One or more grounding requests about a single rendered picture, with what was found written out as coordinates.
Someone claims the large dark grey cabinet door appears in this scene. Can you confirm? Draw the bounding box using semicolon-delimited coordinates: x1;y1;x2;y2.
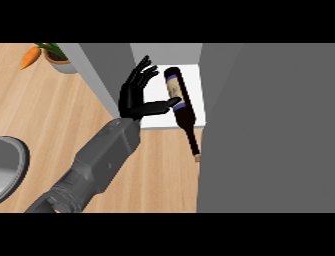
195;42;335;214

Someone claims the orange carrot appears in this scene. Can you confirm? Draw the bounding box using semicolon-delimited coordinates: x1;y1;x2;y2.
18;45;44;71

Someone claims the grey cabinet door, pale edge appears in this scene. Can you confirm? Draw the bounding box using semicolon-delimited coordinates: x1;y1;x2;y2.
56;42;143;120

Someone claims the potted green plant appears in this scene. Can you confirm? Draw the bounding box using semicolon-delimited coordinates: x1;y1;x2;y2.
32;42;80;75

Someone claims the dark wine bottle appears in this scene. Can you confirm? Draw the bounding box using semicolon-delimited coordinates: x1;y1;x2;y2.
162;66;204;163

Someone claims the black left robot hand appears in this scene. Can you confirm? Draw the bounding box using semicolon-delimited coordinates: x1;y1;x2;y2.
117;55;183;122

